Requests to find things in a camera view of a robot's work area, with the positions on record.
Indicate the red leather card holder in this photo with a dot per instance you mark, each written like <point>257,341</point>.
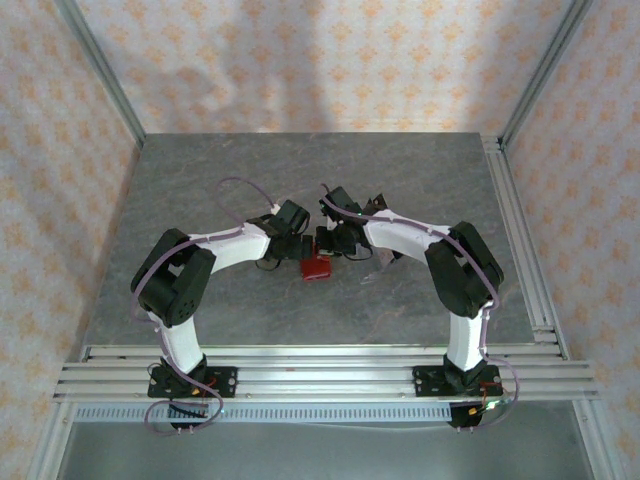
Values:
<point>315,271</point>

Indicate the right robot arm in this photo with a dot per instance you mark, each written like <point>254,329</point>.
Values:
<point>400,237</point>

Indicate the black credit card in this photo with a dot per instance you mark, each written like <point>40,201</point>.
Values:
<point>376,204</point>

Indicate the small controller board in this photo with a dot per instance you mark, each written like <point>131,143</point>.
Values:
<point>492,406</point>

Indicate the aluminium extrusion rail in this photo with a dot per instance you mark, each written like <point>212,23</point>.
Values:
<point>325,371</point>
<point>325,391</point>
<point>325,352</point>

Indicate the aluminium side rail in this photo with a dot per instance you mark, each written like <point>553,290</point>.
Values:
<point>510,210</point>

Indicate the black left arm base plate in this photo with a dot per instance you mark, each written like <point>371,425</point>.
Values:
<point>220,382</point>

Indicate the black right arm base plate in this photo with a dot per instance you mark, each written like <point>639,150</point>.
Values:
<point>430,382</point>

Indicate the aluminium frame post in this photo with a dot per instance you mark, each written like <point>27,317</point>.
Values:
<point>595,440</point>
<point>50,440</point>
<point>100,70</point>
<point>545,70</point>

